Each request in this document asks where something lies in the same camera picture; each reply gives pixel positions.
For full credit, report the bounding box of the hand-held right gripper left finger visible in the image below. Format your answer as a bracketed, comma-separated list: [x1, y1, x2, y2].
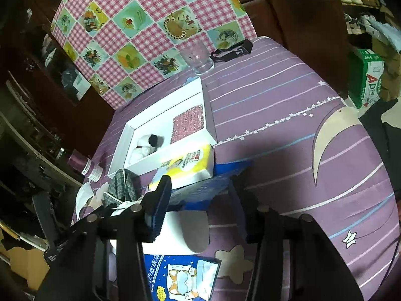
[34, 175, 173, 301]

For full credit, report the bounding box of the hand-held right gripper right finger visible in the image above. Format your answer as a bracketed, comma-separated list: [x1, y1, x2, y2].
[230, 169, 364, 301]

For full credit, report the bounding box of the green plaid cloth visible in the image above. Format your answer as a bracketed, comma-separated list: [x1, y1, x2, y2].
[103, 169, 140, 207]

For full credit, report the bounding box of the yellow tissue packet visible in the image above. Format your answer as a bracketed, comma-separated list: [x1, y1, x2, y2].
[147, 144, 215, 192]

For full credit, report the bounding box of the white shallow box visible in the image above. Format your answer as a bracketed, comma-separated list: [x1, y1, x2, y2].
[107, 77, 217, 179]

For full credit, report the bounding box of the cardboard box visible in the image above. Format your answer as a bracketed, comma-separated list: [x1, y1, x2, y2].
[0, 229, 51, 292]

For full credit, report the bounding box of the white and black plush toy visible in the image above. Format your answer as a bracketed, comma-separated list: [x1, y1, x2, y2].
[128, 134, 165, 165]

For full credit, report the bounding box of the small white labelled bottle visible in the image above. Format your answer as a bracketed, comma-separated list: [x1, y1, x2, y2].
[88, 165, 103, 183]

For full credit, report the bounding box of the blue and white carton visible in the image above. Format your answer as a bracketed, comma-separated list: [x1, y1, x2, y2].
[142, 210, 221, 301]

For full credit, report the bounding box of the purple striped sheet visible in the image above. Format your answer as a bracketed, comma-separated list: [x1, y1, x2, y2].
[72, 36, 401, 301]

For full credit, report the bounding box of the pink glitter pad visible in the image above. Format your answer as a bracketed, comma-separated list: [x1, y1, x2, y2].
[170, 102, 208, 146]

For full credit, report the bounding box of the purple bottle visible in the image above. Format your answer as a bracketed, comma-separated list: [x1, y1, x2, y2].
[68, 150, 94, 176]

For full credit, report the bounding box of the grey desk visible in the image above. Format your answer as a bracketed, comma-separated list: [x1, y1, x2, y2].
[0, 110, 83, 189]

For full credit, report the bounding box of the clear drinking glass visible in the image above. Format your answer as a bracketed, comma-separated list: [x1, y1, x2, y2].
[179, 42, 215, 76]

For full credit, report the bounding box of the dark cloth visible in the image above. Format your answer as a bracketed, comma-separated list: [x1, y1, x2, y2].
[358, 99, 401, 196]

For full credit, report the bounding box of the pink checkered printed cloth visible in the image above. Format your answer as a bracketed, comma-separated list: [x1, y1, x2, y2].
[50, 0, 257, 109]

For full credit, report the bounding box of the green and white carton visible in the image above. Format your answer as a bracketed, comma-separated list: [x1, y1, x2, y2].
[348, 48, 385, 109]

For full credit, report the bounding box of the dark wooden glass cabinet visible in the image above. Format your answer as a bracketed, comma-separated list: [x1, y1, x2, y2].
[0, 0, 116, 151]

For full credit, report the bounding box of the brown wooden cabinet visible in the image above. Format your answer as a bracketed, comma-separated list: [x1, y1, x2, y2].
[232, 0, 350, 98]

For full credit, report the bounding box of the white and dark sneaker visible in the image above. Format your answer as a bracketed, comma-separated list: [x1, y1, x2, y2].
[344, 13, 366, 35]

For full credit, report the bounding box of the pale blue cloth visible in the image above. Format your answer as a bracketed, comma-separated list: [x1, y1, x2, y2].
[360, 13, 401, 54]

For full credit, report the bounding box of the wooden shoe shelf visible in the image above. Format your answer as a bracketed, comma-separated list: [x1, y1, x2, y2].
[335, 0, 401, 60]

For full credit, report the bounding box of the black strapped device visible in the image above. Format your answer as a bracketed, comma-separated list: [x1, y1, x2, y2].
[210, 39, 254, 61]

